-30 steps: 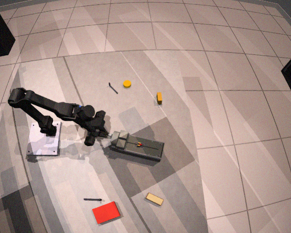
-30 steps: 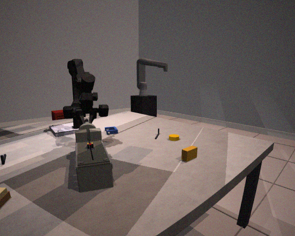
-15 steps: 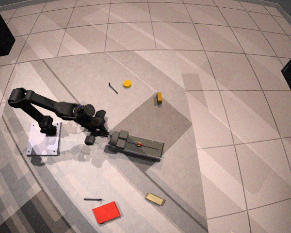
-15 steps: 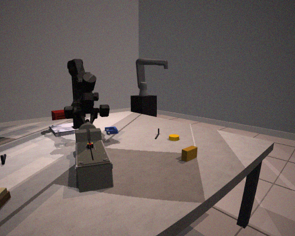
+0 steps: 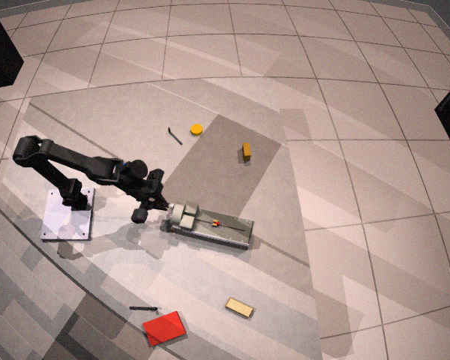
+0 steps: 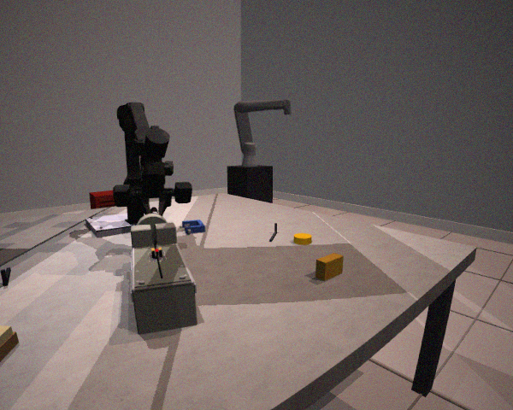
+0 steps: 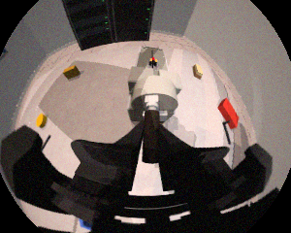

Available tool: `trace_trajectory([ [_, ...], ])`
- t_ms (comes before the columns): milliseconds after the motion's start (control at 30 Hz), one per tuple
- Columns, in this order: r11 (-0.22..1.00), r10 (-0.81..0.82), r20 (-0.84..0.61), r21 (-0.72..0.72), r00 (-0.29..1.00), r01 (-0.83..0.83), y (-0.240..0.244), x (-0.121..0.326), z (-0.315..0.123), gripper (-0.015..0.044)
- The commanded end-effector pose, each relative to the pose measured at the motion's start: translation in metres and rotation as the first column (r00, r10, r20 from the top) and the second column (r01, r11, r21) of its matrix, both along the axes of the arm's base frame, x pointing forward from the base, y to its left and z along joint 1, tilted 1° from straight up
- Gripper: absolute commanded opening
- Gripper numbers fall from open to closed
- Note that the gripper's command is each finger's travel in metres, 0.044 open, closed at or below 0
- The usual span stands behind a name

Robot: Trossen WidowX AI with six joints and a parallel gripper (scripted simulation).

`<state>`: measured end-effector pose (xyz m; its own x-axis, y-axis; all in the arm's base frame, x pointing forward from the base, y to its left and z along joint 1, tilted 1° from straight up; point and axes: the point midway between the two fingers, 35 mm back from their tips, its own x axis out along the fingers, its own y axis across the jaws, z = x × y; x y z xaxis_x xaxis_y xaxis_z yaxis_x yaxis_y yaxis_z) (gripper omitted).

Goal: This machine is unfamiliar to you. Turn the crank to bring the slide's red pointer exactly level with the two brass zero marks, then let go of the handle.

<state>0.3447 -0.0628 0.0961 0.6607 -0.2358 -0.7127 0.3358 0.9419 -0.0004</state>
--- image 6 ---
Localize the blue c-clamp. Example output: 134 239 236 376
182 220 205 234

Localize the short yellow cylinder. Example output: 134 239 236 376
294 233 311 245

